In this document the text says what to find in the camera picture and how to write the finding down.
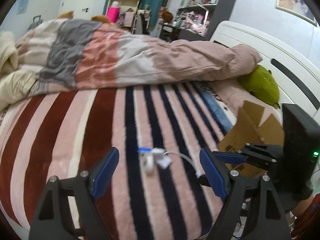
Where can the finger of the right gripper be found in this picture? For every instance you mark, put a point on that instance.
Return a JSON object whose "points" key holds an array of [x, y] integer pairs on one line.
{"points": [[203, 180], [230, 158]]}

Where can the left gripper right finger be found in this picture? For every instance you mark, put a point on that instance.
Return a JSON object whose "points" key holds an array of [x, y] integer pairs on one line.
{"points": [[256, 199]]}

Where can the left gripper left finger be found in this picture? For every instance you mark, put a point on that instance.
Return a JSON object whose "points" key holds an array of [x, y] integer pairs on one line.
{"points": [[66, 208]]}

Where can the blue white tube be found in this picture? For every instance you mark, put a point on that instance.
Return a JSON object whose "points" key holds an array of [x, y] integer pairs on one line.
{"points": [[151, 151]]}

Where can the person's right hand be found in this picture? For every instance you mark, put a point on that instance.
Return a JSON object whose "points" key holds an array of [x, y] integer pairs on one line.
{"points": [[302, 206]]}

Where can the brown cardboard box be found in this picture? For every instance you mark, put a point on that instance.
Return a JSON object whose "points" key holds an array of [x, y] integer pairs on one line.
{"points": [[258, 135]]}

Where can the striped plush blanket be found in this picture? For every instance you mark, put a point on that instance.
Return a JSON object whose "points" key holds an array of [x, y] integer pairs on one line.
{"points": [[65, 133]]}

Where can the green plush pillow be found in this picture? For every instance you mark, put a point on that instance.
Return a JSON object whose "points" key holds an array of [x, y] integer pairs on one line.
{"points": [[261, 84]]}

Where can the white headboard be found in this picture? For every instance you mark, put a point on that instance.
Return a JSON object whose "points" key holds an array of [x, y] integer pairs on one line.
{"points": [[296, 77]]}

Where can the cream fleece blanket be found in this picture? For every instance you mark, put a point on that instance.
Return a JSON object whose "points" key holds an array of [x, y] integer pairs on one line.
{"points": [[15, 83]]}

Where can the dark bookshelf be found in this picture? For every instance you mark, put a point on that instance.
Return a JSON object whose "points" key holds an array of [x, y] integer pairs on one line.
{"points": [[196, 19]]}

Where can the patchwork pink grey duvet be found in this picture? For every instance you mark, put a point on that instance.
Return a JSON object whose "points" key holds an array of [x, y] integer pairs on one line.
{"points": [[74, 54]]}

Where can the black office chair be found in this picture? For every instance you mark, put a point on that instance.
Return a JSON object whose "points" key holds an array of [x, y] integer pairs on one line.
{"points": [[141, 26]]}

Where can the yellow shelf unit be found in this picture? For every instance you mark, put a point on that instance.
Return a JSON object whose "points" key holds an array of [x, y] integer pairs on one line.
{"points": [[128, 9]]}

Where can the magenta gift bag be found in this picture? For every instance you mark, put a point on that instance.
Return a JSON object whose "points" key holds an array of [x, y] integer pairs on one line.
{"points": [[113, 11]]}

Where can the black suitcase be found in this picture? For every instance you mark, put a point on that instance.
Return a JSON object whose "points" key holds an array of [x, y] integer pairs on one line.
{"points": [[37, 20]]}

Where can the brown teddy bear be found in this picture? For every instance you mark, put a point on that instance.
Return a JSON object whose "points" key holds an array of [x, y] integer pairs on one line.
{"points": [[98, 18]]}

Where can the framed wall picture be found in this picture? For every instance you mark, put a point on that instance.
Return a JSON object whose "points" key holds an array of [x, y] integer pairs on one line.
{"points": [[297, 8]]}

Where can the blue wall poster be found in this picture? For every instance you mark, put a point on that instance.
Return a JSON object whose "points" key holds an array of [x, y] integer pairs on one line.
{"points": [[22, 6]]}

